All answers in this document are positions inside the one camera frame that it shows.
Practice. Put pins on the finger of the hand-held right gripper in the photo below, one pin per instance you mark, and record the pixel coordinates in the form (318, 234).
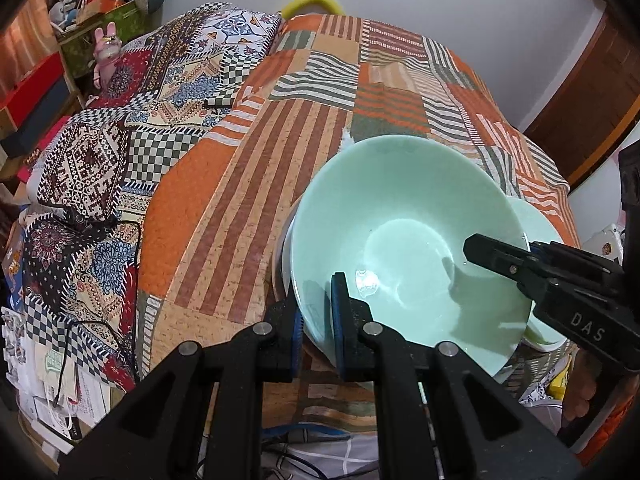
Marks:
(575, 255)
(500, 255)

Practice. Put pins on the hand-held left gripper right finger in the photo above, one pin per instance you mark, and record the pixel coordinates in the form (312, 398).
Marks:
(340, 330)

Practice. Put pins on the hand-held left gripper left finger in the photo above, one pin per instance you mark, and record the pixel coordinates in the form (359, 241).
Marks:
(295, 340)

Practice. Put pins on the mint green plate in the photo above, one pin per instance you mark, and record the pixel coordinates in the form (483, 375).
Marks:
(542, 230)

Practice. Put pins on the pink bowl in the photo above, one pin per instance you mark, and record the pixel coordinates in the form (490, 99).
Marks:
(278, 240)

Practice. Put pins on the mint green bowl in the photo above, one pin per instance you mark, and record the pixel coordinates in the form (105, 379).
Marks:
(400, 200)

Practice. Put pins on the person's right hand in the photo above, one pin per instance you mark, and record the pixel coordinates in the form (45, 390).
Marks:
(582, 380)

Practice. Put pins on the wooden wardrobe with white doors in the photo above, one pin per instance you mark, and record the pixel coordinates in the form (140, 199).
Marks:
(595, 195)

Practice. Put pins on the yellow fabric item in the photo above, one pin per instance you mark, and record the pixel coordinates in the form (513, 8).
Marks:
(559, 382)

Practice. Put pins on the orange clothing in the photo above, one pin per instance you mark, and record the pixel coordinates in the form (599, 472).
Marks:
(612, 420)

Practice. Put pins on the brown wooden door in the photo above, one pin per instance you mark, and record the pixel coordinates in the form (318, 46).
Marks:
(595, 110)

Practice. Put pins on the patterned printed blanket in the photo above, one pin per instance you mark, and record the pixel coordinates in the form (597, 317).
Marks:
(125, 160)

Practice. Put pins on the stack of papers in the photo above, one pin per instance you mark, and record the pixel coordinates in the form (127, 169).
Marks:
(45, 385)

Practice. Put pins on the dark blue box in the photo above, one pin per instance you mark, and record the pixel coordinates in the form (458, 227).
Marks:
(30, 132)

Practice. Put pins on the pink rabbit toy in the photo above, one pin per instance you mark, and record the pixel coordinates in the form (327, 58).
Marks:
(107, 55)

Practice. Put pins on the green cardboard box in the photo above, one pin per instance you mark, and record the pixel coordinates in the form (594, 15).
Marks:
(95, 40)

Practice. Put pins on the red box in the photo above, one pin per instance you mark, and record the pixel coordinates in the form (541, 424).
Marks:
(30, 85)

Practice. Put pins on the brown curtain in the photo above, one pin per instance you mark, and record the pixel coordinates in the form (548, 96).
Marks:
(25, 25)

